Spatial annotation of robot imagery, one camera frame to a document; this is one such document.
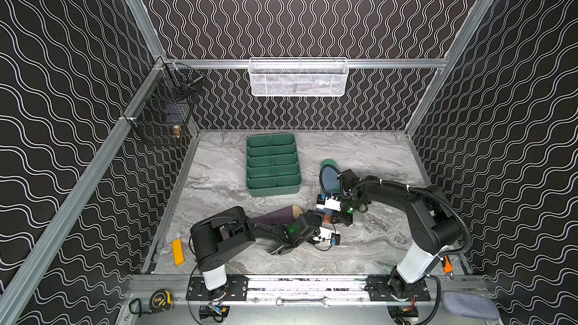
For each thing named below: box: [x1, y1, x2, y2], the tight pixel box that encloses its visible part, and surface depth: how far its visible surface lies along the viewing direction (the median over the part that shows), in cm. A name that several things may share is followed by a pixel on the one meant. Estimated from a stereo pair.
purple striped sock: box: [250, 204, 304, 225], surface depth 94 cm
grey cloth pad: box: [441, 291, 500, 321], surface depth 71 cm
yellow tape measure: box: [149, 288, 174, 314], surface depth 71 cm
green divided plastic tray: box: [246, 132, 302, 198], surface depth 105 cm
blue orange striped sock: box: [319, 158, 341, 197], surface depth 85 cm
